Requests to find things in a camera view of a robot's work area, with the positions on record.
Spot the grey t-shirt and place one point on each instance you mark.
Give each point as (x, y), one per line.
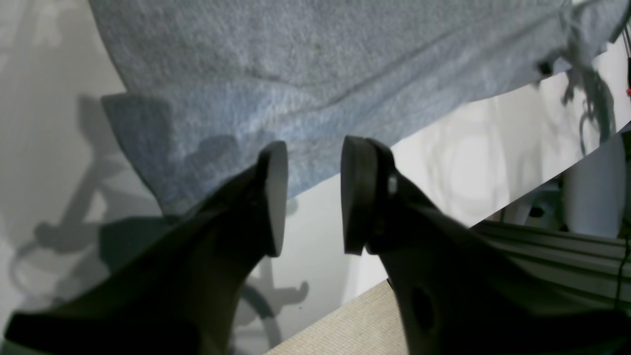
(210, 82)

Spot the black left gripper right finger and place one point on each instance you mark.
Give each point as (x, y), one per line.
(457, 295)

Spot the aluminium table frame rail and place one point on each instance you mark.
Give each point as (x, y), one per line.
(591, 269)

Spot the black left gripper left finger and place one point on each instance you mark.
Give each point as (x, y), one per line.
(179, 297)

